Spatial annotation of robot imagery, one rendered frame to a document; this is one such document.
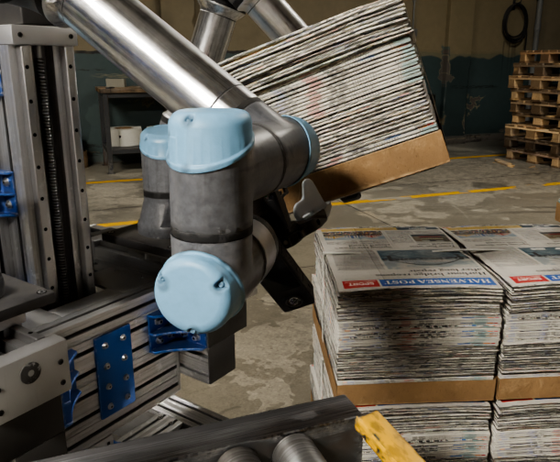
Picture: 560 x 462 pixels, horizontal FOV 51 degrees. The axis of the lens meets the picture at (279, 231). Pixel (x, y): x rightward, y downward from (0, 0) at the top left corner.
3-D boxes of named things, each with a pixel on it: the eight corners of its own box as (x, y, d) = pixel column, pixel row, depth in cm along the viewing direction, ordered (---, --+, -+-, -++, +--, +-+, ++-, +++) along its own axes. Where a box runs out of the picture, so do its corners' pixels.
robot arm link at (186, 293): (232, 254, 48) (233, 347, 51) (268, 219, 59) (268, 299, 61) (144, 245, 50) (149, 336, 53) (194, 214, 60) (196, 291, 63)
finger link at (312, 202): (334, 166, 80) (291, 187, 73) (348, 207, 81) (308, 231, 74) (316, 170, 82) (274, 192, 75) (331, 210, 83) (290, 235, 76)
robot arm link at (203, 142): (215, 103, 59) (217, 208, 63) (145, 111, 50) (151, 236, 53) (286, 106, 56) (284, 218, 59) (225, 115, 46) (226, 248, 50)
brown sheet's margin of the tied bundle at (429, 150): (278, 203, 99) (269, 180, 99) (448, 148, 91) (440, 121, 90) (250, 225, 84) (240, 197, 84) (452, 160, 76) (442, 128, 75)
